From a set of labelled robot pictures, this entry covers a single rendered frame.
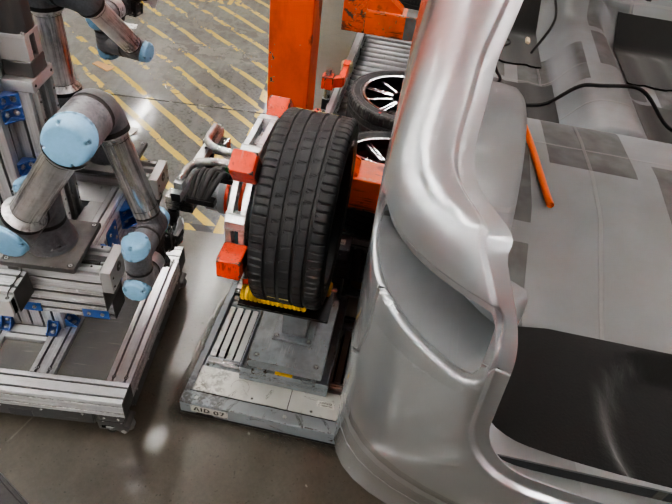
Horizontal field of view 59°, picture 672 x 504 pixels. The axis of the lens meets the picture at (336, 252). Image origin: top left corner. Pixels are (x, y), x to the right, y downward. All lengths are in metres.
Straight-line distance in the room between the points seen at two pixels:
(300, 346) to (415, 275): 1.46
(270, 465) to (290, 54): 1.53
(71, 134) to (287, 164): 0.60
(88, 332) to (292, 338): 0.80
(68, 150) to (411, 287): 0.87
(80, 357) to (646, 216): 2.05
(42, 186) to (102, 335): 1.03
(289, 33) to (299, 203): 0.77
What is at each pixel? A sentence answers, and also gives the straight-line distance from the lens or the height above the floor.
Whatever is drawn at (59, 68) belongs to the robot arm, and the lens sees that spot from 2.28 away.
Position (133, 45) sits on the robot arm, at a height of 1.17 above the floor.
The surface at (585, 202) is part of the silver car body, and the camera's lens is 2.07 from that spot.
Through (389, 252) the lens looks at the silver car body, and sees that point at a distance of 1.01.
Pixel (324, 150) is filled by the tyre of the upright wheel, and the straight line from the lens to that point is 1.77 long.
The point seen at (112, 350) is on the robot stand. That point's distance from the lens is 2.48.
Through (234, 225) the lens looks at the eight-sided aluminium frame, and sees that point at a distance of 1.80.
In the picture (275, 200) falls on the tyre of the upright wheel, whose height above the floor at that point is 1.06.
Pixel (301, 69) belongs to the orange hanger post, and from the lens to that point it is 2.32.
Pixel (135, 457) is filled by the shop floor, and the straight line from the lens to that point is 2.45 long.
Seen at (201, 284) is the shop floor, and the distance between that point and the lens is 2.96.
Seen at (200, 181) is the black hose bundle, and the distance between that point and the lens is 1.87.
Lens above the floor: 2.12
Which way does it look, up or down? 42 degrees down
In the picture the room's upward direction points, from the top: 8 degrees clockwise
